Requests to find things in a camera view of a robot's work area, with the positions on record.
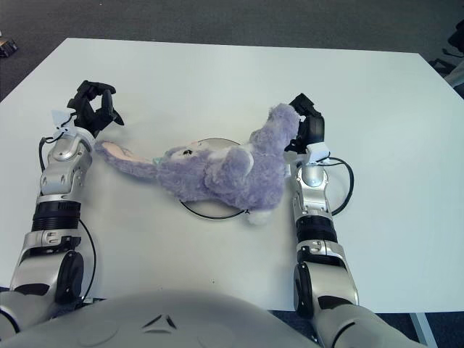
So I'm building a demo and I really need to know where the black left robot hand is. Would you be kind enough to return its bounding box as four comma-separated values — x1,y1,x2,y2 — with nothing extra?
66,80,126,139

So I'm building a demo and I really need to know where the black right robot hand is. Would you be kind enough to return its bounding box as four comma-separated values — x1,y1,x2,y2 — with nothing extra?
283,93,327,165

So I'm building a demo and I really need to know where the purple plush bunny doll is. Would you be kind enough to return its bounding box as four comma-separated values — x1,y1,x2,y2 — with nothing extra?
94,103,302,226

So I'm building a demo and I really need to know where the white plate with black rim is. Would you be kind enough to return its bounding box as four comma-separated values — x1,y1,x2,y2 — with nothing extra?
179,137,252,220

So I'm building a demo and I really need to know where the white box on right wrist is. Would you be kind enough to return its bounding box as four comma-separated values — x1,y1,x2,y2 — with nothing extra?
305,141,332,163

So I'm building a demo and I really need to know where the white box on wrist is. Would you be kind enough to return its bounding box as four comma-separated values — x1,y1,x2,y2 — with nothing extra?
51,109,75,132
305,141,332,163

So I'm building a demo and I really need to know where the white box on left wrist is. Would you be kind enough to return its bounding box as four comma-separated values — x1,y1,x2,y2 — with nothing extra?
51,109,75,132

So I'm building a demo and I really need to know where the brown and black floor box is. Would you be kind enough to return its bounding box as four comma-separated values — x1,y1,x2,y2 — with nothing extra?
0,37,19,58

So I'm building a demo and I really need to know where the dark office chair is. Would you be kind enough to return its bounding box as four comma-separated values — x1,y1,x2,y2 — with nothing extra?
428,19,464,88

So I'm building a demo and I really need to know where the grey robot torso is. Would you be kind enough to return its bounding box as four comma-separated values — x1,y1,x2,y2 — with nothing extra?
0,289,322,348

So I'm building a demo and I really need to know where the white table leg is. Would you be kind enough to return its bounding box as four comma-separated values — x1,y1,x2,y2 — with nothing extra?
410,312,433,345

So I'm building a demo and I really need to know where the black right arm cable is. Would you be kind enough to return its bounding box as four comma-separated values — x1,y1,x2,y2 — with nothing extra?
318,156,356,218

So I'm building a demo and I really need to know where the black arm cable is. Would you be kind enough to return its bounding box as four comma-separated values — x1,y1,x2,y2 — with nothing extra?
38,136,98,302
318,156,356,218

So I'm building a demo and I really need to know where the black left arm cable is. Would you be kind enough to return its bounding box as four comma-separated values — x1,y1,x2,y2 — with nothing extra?
38,136,98,302

